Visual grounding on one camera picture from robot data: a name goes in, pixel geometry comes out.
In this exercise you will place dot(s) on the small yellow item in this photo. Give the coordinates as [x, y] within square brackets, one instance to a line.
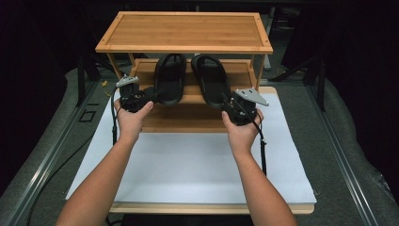
[104, 83]

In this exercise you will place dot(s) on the person's left hand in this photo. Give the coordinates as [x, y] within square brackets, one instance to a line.
[130, 124]

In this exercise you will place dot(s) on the metal floor rail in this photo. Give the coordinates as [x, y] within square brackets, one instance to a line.
[342, 157]
[47, 160]

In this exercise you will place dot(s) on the person's right hand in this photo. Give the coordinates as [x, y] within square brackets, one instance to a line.
[243, 136]

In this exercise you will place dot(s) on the wooden shoe rack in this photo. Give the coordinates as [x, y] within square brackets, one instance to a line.
[188, 31]

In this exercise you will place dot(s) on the wooden base board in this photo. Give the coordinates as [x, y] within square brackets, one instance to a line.
[213, 208]

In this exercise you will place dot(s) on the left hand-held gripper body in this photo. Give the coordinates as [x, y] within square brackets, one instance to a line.
[133, 97]

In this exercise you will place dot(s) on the white table mat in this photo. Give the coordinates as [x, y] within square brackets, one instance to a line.
[188, 166]

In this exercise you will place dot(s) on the black slipper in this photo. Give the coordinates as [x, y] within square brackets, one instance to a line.
[212, 81]
[170, 80]

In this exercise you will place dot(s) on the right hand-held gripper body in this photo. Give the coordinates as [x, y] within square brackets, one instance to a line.
[243, 111]

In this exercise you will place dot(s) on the black metal stand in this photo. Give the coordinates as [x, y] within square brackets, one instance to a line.
[320, 81]
[81, 78]

